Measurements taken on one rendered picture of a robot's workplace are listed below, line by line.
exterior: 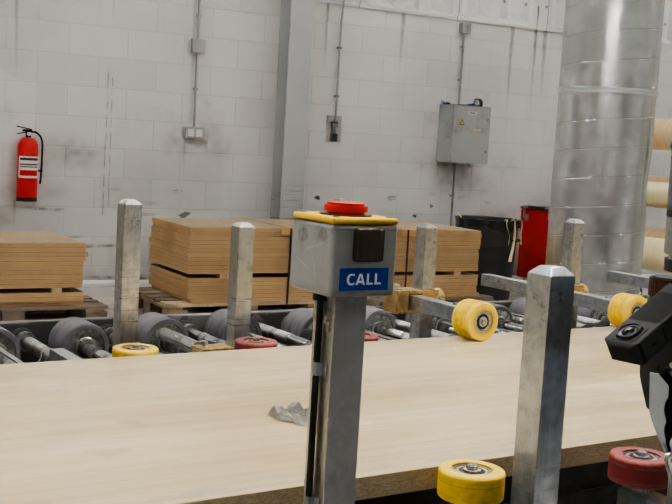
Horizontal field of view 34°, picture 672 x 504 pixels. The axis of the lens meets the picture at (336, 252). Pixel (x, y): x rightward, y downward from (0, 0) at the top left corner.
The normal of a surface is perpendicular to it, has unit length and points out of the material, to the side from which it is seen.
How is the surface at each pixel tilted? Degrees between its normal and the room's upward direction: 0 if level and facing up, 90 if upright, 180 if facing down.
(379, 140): 90
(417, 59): 90
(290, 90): 90
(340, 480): 90
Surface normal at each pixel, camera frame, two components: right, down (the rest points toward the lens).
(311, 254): -0.84, 0.00
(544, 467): 0.54, 0.11
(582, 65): -0.67, 0.04
